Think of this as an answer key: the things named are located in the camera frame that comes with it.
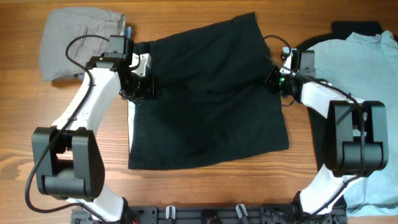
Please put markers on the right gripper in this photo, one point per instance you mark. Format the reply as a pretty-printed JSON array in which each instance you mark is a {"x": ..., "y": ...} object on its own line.
[{"x": 275, "y": 70}]

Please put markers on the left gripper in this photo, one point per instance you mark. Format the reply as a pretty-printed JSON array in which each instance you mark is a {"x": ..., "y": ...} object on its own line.
[{"x": 150, "y": 91}]

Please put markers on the black shorts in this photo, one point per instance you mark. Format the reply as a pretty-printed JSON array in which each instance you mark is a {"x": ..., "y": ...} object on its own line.
[{"x": 213, "y": 105}]

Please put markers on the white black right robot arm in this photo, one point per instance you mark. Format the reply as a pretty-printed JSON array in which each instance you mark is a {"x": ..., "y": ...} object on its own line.
[{"x": 355, "y": 143}]

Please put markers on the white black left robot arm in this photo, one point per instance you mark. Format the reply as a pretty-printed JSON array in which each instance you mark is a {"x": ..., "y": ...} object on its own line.
[{"x": 68, "y": 168}]

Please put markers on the folded blue garment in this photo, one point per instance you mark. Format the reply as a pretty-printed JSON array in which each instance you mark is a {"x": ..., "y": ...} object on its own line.
[{"x": 127, "y": 33}]

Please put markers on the black garment under shirt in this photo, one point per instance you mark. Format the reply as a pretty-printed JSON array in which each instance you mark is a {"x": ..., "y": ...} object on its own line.
[{"x": 339, "y": 30}]

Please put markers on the light blue shirt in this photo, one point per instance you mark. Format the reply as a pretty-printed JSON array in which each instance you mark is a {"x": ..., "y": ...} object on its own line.
[{"x": 366, "y": 67}]

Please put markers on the folded grey shorts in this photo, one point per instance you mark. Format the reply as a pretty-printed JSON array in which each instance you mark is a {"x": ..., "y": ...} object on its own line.
[{"x": 78, "y": 32}]

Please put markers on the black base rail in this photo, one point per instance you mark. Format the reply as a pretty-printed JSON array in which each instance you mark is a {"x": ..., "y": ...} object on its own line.
[{"x": 265, "y": 214}]

